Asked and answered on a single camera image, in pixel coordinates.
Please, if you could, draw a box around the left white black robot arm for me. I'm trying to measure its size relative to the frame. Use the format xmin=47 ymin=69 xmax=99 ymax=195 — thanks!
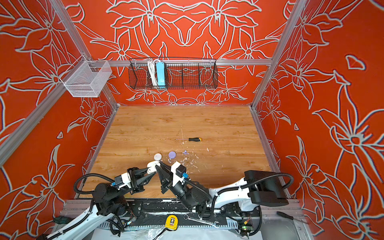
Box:
xmin=37 ymin=166 xmax=157 ymax=240

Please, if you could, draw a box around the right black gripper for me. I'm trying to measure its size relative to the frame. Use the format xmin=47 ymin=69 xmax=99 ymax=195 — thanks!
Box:
xmin=155 ymin=163 xmax=196 ymax=214

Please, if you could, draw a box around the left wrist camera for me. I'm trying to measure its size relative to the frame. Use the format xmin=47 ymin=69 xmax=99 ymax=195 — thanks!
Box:
xmin=111 ymin=173 xmax=131 ymax=189

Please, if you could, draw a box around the clear mesh wall basket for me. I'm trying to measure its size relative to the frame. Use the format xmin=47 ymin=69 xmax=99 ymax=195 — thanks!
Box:
xmin=59 ymin=56 xmax=112 ymax=98

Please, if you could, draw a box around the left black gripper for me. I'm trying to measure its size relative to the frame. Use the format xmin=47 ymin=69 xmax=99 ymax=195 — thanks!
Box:
xmin=114 ymin=167 xmax=153 ymax=200

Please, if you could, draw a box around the white round puck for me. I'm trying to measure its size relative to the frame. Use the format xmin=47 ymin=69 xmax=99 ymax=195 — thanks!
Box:
xmin=154 ymin=153 xmax=163 ymax=161

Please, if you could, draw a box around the silver wrench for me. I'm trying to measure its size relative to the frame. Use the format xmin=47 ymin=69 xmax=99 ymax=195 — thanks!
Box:
xmin=183 ymin=215 xmax=219 ymax=229

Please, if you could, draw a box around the purple round puck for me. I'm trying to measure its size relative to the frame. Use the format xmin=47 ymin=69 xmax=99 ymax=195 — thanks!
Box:
xmin=168 ymin=151 xmax=177 ymax=160

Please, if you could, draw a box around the black wire wall basket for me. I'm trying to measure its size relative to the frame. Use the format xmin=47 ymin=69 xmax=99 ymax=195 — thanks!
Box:
xmin=128 ymin=58 xmax=219 ymax=90

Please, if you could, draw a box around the yellow tape measure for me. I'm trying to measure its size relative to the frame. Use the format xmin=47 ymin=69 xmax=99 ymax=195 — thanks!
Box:
xmin=165 ymin=215 xmax=179 ymax=231

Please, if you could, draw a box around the yellow black handled screwdriver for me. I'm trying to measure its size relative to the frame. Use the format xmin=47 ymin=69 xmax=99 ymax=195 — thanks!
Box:
xmin=176 ymin=138 xmax=202 ymax=142

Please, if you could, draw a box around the light blue box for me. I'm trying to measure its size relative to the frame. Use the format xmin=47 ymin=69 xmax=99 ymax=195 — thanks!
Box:
xmin=156 ymin=62 xmax=166 ymax=88

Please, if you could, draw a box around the white coiled cable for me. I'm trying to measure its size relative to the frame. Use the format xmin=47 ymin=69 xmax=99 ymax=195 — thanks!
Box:
xmin=147 ymin=59 xmax=158 ymax=88

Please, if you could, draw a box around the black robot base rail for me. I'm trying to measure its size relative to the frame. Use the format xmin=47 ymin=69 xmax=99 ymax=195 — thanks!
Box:
xmin=120 ymin=199 xmax=260 ymax=231

